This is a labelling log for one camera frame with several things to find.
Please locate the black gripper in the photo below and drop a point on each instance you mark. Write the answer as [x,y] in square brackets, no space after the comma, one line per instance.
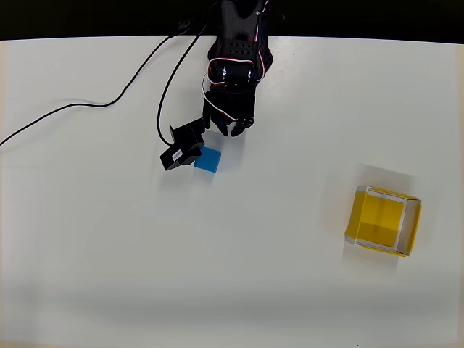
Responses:
[225,117]

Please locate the blue cube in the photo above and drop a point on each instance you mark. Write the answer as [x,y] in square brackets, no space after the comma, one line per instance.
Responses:
[207,160]

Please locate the yellow open box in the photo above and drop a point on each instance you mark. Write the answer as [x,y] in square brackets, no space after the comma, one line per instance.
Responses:
[382,221]

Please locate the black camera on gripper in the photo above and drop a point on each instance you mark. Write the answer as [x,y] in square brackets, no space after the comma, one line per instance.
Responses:
[183,148]

